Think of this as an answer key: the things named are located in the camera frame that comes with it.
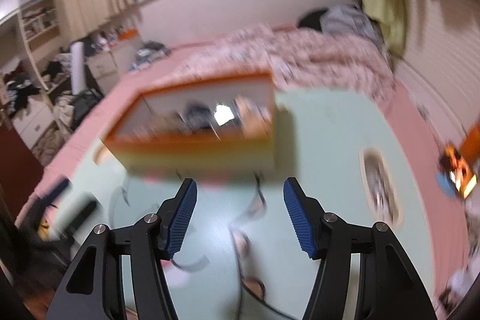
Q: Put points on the orange cardboard box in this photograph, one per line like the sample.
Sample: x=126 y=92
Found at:
x=195 y=158

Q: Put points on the black crumpled cloth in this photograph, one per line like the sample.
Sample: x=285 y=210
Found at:
x=311 y=20

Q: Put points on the white open shelf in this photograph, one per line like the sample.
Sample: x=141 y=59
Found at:
x=32 y=54

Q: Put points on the heap of crumpled laundry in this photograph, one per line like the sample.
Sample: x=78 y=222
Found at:
x=63 y=110

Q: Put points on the pink floral quilt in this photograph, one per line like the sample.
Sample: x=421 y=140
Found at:
x=318 y=57

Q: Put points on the pink bed sheet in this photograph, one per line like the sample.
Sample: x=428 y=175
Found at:
x=168 y=59

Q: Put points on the grey crumpled garment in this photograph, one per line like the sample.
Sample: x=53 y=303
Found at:
x=345 y=20

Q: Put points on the orange storage box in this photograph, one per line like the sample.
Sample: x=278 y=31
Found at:
x=471 y=143

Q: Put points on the blue phone stand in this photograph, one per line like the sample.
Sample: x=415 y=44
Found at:
x=444 y=185

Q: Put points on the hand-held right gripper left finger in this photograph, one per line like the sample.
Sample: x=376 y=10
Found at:
x=182 y=218

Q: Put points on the pile of dark clothes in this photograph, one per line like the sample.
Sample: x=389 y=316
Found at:
x=18 y=91

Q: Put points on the smartphone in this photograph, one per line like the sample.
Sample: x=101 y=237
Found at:
x=463 y=177

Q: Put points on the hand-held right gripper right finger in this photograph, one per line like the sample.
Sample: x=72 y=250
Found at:
x=298 y=218

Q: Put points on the white drawer unit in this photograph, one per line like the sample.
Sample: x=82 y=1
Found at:
x=33 y=121

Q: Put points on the cream bedside cabinet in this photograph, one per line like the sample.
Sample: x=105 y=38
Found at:
x=108 y=61

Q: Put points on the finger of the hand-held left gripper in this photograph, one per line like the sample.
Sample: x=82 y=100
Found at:
x=56 y=190
x=78 y=217

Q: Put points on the white rolled tube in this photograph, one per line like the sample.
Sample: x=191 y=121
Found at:
x=78 y=69

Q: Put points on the yellow hanging garment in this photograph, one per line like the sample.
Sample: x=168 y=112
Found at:
x=382 y=5

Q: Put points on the blue white patterned cloth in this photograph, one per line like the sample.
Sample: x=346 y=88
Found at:
x=150 y=55

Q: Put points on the orange tray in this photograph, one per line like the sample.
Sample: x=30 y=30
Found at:
x=128 y=35

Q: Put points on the white louvered wardrobe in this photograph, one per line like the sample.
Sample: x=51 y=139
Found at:
x=438 y=54

